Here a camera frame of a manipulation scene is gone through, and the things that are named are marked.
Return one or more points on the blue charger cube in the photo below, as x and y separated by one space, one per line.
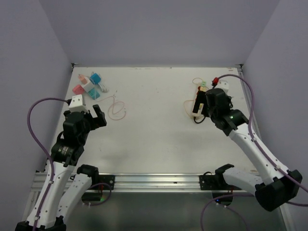
95 78

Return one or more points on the pink charger cube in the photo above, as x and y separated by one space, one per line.
78 89

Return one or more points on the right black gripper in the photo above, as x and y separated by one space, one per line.
201 98

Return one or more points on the salmon small charger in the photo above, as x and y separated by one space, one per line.
82 79

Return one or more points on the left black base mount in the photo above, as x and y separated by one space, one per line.
99 192

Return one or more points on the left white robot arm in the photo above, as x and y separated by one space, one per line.
64 157

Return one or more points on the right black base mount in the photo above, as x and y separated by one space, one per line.
218 187

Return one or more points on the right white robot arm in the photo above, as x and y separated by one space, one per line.
276 184

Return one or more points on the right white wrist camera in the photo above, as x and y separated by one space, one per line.
220 84

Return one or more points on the cream power strip red sockets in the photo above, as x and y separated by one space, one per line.
198 103

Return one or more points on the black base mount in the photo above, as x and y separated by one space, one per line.
99 192
218 187

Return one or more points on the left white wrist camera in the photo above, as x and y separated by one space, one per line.
77 104

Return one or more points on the aluminium front rail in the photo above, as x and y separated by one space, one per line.
154 181

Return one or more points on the white cube charger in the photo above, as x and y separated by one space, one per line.
87 87

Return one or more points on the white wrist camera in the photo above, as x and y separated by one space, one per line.
220 84
77 104

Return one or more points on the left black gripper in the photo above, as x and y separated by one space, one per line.
100 119

